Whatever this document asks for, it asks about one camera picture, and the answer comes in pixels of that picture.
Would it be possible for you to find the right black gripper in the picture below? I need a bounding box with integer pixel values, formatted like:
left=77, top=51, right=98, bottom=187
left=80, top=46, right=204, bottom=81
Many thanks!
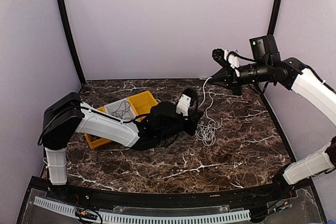
left=208, top=60, right=270, bottom=95

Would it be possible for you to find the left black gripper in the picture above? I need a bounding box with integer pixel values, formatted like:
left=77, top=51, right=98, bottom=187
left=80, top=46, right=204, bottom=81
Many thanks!
left=157, top=110, right=205, bottom=143

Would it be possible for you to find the white cable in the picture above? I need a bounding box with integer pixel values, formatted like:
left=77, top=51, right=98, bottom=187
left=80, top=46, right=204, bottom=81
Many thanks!
left=196, top=77, right=224, bottom=146

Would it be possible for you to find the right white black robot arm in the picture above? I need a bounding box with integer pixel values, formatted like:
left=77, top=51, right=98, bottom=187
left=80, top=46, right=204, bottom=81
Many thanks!
left=209, top=35, right=335, bottom=200

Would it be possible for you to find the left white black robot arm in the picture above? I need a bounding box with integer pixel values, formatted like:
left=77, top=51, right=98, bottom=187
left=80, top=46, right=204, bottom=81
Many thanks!
left=37, top=89, right=204, bottom=201

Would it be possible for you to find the yellow bin near back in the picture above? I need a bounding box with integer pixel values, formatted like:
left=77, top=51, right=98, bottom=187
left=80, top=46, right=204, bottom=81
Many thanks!
left=127, top=91, right=158, bottom=122

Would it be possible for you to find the yellow bin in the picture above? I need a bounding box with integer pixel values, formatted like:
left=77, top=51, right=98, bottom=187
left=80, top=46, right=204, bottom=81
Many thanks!
left=85, top=134, right=111, bottom=150
left=127, top=91, right=158, bottom=122

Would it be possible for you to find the white plastic bin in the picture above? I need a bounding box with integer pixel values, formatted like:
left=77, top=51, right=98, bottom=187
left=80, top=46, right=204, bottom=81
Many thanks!
left=103, top=98, right=136, bottom=121

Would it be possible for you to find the yellow bin near front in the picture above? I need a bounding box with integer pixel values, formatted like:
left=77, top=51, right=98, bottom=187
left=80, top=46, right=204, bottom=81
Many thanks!
left=85, top=134, right=111, bottom=150

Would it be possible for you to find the small circuit board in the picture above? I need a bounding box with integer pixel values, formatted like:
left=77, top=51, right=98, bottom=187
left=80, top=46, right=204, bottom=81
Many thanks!
left=74, top=207, right=98, bottom=220

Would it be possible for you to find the right black frame post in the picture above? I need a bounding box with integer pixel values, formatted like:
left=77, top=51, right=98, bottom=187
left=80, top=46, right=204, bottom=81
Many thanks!
left=259, top=0, right=287, bottom=78

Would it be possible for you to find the black frame post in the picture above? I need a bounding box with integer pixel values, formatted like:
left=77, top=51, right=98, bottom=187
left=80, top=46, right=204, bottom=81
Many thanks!
left=57, top=0, right=86, bottom=86
left=259, top=0, right=287, bottom=78

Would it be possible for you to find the white slotted cable duct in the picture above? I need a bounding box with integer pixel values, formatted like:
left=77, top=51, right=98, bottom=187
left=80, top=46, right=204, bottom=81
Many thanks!
left=33, top=196, right=251, bottom=223

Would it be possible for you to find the black front rail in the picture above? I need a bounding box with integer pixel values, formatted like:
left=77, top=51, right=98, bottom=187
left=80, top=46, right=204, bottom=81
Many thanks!
left=29, top=176, right=297, bottom=209

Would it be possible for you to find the left black frame post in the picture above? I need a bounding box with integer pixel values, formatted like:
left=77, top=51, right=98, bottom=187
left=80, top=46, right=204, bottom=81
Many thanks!
left=57, top=0, right=86, bottom=86

